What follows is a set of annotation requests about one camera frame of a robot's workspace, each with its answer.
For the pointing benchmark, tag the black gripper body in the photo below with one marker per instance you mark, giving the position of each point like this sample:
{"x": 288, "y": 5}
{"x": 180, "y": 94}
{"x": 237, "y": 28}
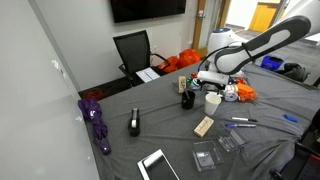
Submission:
{"x": 213, "y": 87}

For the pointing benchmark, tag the white paper cup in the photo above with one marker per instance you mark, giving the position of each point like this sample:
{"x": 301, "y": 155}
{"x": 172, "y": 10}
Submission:
{"x": 212, "y": 106}

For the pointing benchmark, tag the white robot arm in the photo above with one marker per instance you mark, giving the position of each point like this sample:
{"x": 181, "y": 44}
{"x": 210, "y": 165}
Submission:
{"x": 266, "y": 36}

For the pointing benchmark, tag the white tape roll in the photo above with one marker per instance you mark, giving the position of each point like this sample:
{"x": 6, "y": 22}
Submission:
{"x": 230, "y": 95}

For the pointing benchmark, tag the black mug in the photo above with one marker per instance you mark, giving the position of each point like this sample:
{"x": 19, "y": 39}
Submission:
{"x": 188, "y": 101}

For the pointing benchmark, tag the silver spoon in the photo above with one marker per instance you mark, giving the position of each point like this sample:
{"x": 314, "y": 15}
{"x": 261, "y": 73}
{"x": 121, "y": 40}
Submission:
{"x": 186, "y": 92}

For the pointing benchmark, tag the small red gift bow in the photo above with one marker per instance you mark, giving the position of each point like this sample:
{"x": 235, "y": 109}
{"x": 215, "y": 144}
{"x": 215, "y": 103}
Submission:
{"x": 194, "y": 75}

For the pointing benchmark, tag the orange cloth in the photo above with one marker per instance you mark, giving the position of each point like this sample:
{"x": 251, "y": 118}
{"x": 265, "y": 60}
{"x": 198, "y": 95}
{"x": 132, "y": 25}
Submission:
{"x": 247, "y": 92}

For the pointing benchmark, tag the wooden stamp block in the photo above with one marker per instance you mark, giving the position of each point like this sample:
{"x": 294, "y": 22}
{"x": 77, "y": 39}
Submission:
{"x": 182, "y": 84}

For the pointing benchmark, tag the light wooden block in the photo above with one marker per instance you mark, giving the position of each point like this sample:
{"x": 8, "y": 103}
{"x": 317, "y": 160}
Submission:
{"x": 203, "y": 126}

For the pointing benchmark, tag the black marker pen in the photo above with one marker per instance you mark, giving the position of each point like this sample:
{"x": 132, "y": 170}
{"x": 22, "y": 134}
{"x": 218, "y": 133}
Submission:
{"x": 244, "y": 119}

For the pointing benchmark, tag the blue marker pen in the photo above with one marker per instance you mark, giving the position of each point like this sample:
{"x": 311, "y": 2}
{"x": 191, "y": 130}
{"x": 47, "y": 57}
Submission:
{"x": 240, "y": 125}

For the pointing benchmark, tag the orange plastic bag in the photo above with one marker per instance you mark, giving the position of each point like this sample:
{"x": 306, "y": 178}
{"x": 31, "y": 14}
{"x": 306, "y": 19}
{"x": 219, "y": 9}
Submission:
{"x": 188, "y": 57}
{"x": 171, "y": 63}

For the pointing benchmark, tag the clear plastic container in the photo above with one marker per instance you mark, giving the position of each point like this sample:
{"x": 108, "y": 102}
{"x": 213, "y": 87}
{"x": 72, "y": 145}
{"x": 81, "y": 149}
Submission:
{"x": 232, "y": 138}
{"x": 207, "y": 155}

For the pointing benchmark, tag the grey tablecloth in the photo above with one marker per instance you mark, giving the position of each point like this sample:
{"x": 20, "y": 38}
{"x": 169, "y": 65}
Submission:
{"x": 160, "y": 110}

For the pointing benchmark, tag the blue plastic bin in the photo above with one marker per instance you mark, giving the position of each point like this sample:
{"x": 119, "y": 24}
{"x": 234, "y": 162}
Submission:
{"x": 271, "y": 62}

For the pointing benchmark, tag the white paper sheet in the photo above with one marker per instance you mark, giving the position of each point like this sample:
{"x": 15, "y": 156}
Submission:
{"x": 147, "y": 74}

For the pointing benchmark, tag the brown wooden door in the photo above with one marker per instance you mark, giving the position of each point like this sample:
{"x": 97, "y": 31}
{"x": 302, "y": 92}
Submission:
{"x": 199, "y": 23}

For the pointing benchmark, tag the blue marker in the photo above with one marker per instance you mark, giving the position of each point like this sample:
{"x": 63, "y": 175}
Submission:
{"x": 290, "y": 118}

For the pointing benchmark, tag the black bag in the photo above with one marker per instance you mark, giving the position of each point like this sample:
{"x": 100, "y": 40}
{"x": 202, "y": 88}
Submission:
{"x": 295, "y": 71}

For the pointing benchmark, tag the black office chair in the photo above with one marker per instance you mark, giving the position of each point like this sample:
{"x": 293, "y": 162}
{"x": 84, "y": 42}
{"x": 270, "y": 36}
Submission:
{"x": 133, "y": 53}

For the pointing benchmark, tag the yellow wooden door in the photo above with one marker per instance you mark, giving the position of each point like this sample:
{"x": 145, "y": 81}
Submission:
{"x": 263, "y": 15}

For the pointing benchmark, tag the purple cloth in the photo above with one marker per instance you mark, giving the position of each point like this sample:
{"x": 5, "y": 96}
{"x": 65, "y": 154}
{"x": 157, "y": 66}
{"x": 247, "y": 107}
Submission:
{"x": 96, "y": 123}

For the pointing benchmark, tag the light grey wrist camera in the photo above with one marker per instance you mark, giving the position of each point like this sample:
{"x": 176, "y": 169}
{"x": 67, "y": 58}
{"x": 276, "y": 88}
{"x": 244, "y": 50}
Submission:
{"x": 213, "y": 77}

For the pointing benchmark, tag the white wall outlet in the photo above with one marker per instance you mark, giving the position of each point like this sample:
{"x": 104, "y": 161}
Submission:
{"x": 155, "y": 47}

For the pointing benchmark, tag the black wall television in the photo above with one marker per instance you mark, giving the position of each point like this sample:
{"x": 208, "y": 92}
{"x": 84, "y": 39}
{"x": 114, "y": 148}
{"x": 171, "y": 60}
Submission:
{"x": 148, "y": 9}

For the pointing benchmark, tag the white wall board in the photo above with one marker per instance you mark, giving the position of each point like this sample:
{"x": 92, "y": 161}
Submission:
{"x": 40, "y": 140}

